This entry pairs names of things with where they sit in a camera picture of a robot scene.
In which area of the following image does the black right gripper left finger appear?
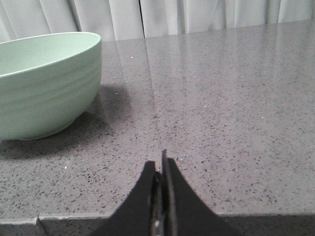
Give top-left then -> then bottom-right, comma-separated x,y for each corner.
92,161 -> 156,236

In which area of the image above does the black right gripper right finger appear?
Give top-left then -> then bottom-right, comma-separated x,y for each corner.
162,150 -> 240,236

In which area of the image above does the green ribbed bowl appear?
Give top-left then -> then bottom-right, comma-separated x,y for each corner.
0,32 -> 102,140

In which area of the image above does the white curtain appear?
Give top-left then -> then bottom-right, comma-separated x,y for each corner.
0,0 -> 315,42

